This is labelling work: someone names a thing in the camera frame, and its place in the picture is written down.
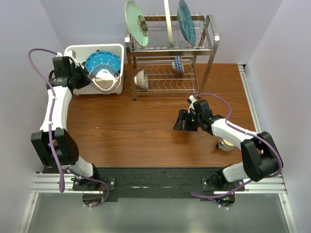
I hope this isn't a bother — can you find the red patterned bowl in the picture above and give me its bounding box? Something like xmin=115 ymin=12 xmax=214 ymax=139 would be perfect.
xmin=134 ymin=69 xmax=149 ymax=90

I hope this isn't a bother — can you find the white plastic bin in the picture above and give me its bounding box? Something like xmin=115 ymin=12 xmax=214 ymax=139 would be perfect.
xmin=65 ymin=43 xmax=124 ymax=95

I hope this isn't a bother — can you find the metal dish rack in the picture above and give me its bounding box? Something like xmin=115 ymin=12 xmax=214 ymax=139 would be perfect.
xmin=124 ymin=15 xmax=220 ymax=100

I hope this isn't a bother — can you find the turquoise scalloped plate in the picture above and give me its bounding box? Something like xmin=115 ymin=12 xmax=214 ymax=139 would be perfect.
xmin=84 ymin=50 xmax=121 ymax=75

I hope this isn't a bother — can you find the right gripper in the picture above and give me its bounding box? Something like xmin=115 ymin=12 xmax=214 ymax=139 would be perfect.
xmin=173 ymin=109 xmax=202 ymax=132

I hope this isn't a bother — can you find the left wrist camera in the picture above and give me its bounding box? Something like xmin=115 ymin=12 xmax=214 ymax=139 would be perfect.
xmin=64 ymin=50 xmax=79 ymax=66

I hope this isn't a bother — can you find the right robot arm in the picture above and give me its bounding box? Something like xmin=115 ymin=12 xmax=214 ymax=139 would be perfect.
xmin=173 ymin=97 xmax=283 ymax=191

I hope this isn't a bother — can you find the blue zigzag bowl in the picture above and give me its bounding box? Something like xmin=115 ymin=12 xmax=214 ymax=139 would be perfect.
xmin=172 ymin=56 xmax=184 ymax=74

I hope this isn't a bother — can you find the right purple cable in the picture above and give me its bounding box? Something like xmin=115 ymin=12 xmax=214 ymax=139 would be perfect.
xmin=190 ymin=93 xmax=284 ymax=207

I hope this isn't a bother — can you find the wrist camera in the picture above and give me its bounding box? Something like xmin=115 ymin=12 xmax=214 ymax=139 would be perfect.
xmin=64 ymin=50 xmax=79 ymax=66
xmin=187 ymin=95 xmax=197 ymax=113

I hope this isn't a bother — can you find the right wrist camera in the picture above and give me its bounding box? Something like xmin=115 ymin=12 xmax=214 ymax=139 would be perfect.
xmin=187 ymin=95 xmax=197 ymax=113

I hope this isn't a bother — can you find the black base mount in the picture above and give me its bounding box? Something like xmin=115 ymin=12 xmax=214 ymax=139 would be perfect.
xmin=71 ymin=167 xmax=243 ymax=204

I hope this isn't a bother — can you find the beige plate in rack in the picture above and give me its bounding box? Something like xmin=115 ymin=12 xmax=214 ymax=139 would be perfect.
xmin=164 ymin=0 xmax=174 ymax=48

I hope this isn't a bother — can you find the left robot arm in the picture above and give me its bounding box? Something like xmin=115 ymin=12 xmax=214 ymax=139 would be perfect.
xmin=31 ymin=55 xmax=101 ymax=190

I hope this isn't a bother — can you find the teal plate in rack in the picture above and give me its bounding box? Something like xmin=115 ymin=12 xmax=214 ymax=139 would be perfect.
xmin=177 ymin=0 xmax=196 ymax=47

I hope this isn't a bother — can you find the beige paper cup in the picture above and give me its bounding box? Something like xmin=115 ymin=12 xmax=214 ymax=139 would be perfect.
xmin=216 ymin=138 xmax=236 ymax=151

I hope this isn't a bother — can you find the mint flower plate in rack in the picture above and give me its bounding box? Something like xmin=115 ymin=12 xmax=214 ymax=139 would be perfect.
xmin=125 ymin=0 xmax=149 ymax=47

